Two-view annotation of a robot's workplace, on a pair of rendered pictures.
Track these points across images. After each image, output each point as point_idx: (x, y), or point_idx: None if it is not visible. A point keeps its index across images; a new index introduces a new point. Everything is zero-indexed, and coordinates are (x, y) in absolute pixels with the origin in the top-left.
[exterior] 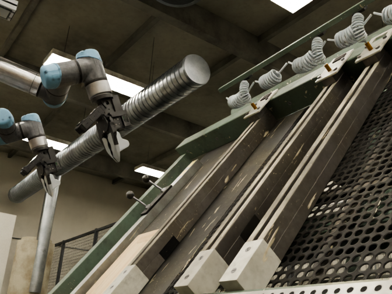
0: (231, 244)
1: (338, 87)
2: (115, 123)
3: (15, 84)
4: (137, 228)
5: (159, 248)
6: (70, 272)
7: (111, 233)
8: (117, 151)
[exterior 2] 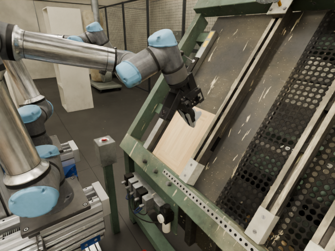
0: (283, 204)
1: None
2: (191, 103)
3: (90, 68)
4: None
5: (210, 147)
6: (141, 112)
7: (159, 85)
8: (194, 124)
